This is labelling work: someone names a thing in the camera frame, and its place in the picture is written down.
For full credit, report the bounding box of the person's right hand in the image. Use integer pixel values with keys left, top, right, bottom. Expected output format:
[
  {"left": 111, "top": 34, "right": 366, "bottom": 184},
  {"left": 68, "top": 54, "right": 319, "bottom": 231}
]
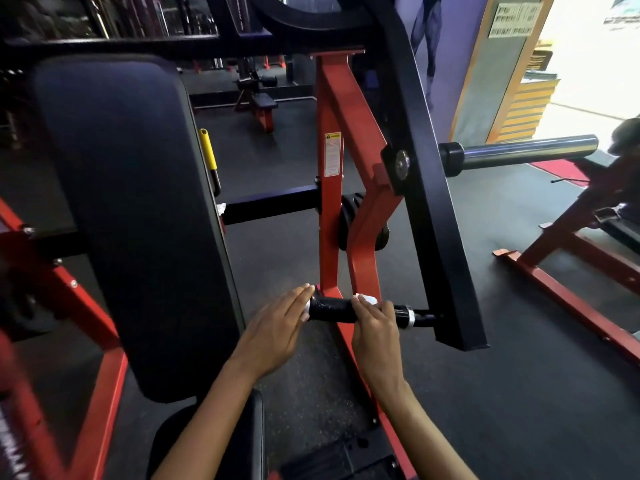
[{"left": 351, "top": 295, "right": 407, "bottom": 393}]

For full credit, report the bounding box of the person's left hand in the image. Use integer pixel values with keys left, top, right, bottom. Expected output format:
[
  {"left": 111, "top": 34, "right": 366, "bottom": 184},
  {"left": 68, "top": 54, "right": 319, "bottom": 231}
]
[{"left": 227, "top": 284, "right": 317, "bottom": 383}]

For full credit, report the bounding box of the black rubber handle grip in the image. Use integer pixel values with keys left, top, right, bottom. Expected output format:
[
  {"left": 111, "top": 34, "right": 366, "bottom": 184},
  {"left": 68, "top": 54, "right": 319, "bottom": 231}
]
[{"left": 305, "top": 290, "right": 416, "bottom": 329}]

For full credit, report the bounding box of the person's left forearm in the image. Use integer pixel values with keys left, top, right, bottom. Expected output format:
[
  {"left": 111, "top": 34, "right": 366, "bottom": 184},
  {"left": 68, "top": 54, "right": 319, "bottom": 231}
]
[{"left": 152, "top": 362, "right": 262, "bottom": 480}]

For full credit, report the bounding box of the person's right forearm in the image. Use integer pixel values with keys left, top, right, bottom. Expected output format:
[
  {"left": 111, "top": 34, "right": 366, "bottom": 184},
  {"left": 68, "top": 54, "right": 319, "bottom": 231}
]
[{"left": 374, "top": 380, "right": 478, "bottom": 480}]

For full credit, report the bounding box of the black weight plate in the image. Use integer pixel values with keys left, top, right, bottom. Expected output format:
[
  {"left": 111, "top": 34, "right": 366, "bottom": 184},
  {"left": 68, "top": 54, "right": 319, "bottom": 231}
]
[{"left": 339, "top": 193, "right": 391, "bottom": 253}]

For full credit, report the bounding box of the black seat pad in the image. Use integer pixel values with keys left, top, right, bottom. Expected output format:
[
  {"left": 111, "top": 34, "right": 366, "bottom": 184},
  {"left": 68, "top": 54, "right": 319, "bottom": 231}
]
[{"left": 146, "top": 390, "right": 266, "bottom": 480}]

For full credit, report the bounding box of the black foot plate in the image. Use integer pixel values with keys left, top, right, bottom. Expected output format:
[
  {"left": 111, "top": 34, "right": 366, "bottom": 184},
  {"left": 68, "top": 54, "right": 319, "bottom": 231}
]
[{"left": 280, "top": 430, "right": 401, "bottom": 480}]

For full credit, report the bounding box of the white warning label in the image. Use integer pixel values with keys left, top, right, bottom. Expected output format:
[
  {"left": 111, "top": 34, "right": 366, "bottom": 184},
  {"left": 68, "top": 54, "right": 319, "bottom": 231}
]
[{"left": 324, "top": 132, "right": 343, "bottom": 178}]

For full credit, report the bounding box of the black padded back rest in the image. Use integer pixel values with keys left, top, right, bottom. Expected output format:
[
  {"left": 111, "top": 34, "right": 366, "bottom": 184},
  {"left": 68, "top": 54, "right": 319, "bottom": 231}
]
[{"left": 31, "top": 54, "right": 247, "bottom": 404}]

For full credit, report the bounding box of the yellow adjustment lever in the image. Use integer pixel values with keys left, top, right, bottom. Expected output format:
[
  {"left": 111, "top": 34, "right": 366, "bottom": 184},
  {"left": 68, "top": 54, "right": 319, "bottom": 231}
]
[{"left": 199, "top": 128, "right": 222, "bottom": 198}]

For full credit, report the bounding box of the red gym machine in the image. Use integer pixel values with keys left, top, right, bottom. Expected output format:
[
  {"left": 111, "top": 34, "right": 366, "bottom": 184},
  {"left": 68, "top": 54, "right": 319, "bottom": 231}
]
[{"left": 492, "top": 117, "right": 640, "bottom": 365}]

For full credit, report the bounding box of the black and red weight bench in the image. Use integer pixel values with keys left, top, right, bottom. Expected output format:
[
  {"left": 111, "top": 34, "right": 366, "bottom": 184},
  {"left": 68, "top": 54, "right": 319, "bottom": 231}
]
[{"left": 234, "top": 77, "right": 279, "bottom": 134}]

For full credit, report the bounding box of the chrome weight sleeve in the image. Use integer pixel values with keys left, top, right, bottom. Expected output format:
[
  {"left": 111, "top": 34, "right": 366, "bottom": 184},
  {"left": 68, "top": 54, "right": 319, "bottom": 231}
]
[{"left": 439, "top": 136, "right": 600, "bottom": 178}]

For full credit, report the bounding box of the red floor mat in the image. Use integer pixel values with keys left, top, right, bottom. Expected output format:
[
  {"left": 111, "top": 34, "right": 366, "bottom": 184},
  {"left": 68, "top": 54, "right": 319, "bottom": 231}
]
[{"left": 529, "top": 159, "right": 591, "bottom": 188}]

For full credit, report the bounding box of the yellow slatted counter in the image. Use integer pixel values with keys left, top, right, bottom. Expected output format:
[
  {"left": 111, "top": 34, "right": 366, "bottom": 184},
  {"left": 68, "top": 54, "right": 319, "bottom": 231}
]
[{"left": 492, "top": 77, "right": 561, "bottom": 144}]

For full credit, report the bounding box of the white notice sign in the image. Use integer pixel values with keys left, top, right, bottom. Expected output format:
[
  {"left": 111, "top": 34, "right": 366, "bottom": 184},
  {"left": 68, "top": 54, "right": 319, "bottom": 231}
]
[{"left": 488, "top": 2, "right": 543, "bottom": 39}]

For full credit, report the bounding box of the red machine frame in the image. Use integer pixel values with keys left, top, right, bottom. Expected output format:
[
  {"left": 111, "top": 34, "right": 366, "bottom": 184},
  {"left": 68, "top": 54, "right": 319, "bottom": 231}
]
[{"left": 0, "top": 49, "right": 421, "bottom": 480}]

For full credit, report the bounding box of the black frame crossbar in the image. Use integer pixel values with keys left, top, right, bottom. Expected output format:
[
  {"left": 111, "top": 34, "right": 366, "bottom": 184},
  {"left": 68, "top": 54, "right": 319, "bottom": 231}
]
[{"left": 222, "top": 186, "right": 322, "bottom": 225}]

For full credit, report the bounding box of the grey door with orange frame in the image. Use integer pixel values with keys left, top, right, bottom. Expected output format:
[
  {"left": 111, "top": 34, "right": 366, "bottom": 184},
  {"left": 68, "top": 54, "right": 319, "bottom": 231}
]
[{"left": 449, "top": 0, "right": 557, "bottom": 144}]

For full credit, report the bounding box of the bodybuilder wall poster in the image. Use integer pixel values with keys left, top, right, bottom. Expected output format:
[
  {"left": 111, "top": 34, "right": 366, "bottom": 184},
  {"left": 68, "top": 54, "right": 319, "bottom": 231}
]
[{"left": 395, "top": 0, "right": 491, "bottom": 140}]

